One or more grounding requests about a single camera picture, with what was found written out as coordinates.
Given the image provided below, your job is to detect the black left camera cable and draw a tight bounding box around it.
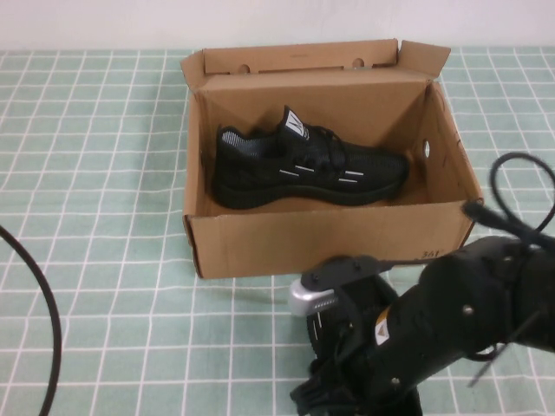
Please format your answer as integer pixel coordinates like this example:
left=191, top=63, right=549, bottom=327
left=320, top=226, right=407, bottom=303
left=0, top=224, right=62, bottom=416

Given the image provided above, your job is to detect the brown cardboard shoe box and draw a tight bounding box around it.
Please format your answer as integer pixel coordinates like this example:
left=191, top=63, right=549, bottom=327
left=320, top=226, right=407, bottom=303
left=180, top=37, right=485, bottom=279

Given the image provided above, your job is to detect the green checkered tablecloth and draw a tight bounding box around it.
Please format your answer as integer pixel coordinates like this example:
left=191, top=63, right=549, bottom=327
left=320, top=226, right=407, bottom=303
left=0, top=42, right=555, bottom=416

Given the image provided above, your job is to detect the black right camera mount plate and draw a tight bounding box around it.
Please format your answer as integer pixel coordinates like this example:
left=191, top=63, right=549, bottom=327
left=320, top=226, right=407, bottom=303
left=301, top=255, right=391, bottom=300

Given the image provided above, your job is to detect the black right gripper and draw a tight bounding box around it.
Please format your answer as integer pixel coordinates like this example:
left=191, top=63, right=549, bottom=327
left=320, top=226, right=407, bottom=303
left=289, top=320, right=391, bottom=416

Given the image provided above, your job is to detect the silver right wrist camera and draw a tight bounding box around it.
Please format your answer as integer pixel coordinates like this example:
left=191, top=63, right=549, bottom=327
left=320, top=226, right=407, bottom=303
left=287, top=279, right=340, bottom=318

